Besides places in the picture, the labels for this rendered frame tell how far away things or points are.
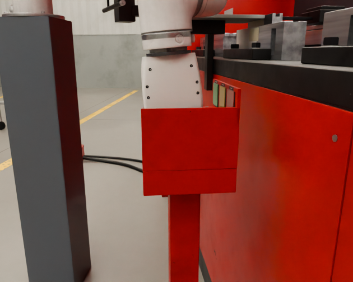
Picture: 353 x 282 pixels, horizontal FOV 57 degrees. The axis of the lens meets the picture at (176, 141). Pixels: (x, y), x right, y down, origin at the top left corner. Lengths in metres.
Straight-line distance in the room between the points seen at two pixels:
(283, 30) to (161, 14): 0.44
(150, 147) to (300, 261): 0.30
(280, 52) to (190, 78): 0.40
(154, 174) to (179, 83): 0.16
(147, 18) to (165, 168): 0.24
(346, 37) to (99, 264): 1.29
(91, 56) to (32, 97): 7.59
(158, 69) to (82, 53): 8.27
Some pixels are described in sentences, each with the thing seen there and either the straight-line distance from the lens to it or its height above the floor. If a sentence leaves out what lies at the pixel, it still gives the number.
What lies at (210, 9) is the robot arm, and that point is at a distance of 0.59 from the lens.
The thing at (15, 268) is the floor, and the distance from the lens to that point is 1.66.
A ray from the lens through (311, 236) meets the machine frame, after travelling 0.54.
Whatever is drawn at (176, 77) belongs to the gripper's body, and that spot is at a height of 0.86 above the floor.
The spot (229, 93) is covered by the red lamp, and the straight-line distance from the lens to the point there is 0.58.
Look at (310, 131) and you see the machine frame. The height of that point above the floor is 0.78.
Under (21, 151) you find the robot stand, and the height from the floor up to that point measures 0.57.
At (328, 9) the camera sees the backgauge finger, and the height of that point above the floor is 1.02.
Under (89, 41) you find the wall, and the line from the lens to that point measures 8.73.
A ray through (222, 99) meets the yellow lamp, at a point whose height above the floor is 0.81.
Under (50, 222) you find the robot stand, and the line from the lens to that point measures 1.29.
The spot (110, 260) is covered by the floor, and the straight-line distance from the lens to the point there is 1.58.
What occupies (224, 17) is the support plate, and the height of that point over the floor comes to 0.99.
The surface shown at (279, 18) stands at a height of 0.99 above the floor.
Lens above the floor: 0.90
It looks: 15 degrees down
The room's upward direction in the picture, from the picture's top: straight up
